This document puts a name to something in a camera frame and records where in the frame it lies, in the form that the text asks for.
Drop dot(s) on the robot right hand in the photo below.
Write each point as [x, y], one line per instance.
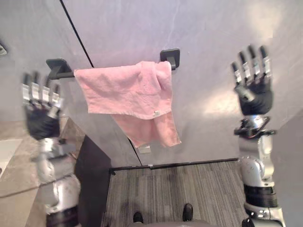
[258, 101]

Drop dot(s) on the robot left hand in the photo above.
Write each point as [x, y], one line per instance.
[42, 123]

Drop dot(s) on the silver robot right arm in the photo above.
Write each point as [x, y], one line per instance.
[254, 169]

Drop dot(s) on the black towel bar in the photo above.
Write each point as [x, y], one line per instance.
[58, 68]

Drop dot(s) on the pink towel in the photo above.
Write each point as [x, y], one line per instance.
[123, 92]

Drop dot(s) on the black baseboard strip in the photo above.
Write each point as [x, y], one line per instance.
[189, 163]

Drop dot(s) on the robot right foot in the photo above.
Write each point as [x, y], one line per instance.
[187, 211]

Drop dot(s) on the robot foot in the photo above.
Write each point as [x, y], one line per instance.
[187, 211]
[138, 217]

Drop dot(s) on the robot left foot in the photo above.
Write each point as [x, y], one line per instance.
[138, 217]

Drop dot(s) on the grey wall fixture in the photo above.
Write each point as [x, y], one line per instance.
[2, 49]

